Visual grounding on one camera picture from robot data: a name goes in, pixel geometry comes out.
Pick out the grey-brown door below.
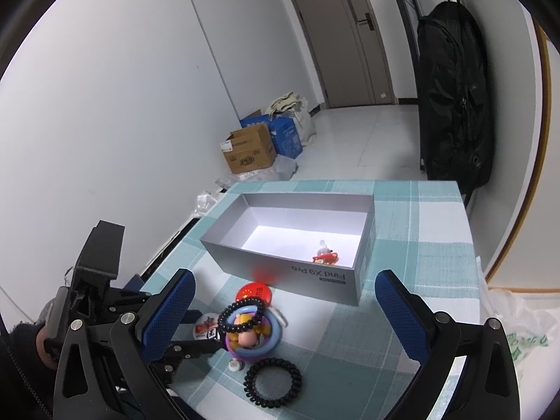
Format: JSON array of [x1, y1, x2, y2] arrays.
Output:
[[280, 0, 397, 109]]

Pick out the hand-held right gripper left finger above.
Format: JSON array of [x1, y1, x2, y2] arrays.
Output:
[[52, 268, 197, 420]]

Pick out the pig figure charm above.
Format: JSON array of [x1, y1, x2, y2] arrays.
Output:
[[230, 313, 270, 348]]

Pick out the purple plastic ring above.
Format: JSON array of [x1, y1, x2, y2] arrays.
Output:
[[223, 332, 281, 362]]

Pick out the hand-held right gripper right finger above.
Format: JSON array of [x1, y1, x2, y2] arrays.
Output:
[[375, 269, 519, 420]]

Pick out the small red toy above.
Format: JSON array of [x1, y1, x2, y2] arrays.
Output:
[[312, 240, 340, 265]]

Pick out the person's left hand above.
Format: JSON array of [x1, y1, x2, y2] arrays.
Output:
[[35, 326, 60, 366]]

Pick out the black spiral hair tie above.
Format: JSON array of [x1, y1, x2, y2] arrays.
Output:
[[244, 358, 303, 408]]

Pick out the black luggage bag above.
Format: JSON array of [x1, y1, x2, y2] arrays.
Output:
[[415, 1, 495, 202]]

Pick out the blue cardboard box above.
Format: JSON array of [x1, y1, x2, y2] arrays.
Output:
[[240, 114, 272, 130]]

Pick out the red round badge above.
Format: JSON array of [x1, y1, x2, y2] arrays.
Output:
[[236, 283, 272, 309]]

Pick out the grey metal tray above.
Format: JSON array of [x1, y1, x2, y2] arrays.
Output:
[[200, 191, 377, 307]]

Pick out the light blue plastic ring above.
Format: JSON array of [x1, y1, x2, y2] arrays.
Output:
[[225, 304, 286, 353]]

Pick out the teal plaid tablecloth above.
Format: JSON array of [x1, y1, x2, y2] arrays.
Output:
[[140, 179, 495, 420]]

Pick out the white green-print plastic bag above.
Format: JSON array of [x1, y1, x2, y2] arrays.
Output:
[[481, 258, 552, 381]]

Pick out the brown cardboard box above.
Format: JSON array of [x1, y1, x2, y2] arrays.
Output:
[[220, 123, 278, 175]]

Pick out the white round badge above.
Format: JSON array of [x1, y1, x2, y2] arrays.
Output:
[[194, 313, 222, 342]]

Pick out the black bead bracelet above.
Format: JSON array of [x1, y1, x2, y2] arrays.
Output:
[[217, 297, 267, 335]]

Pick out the white tote bag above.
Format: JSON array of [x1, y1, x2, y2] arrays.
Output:
[[265, 92, 316, 145]]

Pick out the person's left forearm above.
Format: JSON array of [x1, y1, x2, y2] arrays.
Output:
[[6, 321, 60, 420]]

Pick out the grey plastic parcel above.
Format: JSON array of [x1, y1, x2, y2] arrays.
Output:
[[195, 190, 222, 216], [214, 157, 298, 189]]

